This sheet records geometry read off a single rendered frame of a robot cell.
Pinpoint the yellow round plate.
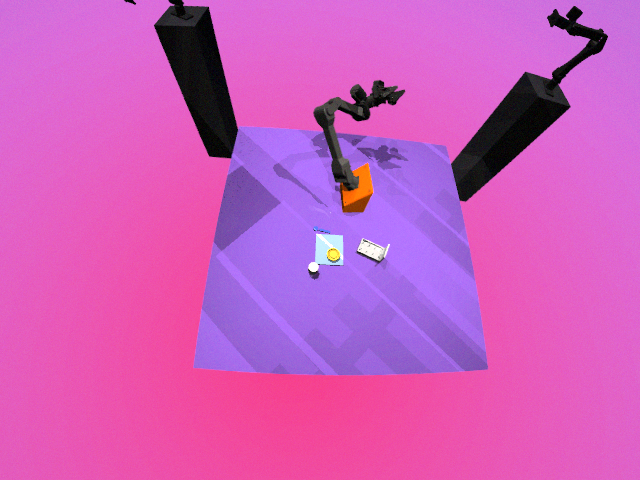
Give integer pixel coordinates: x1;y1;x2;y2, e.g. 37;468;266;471
327;248;340;261

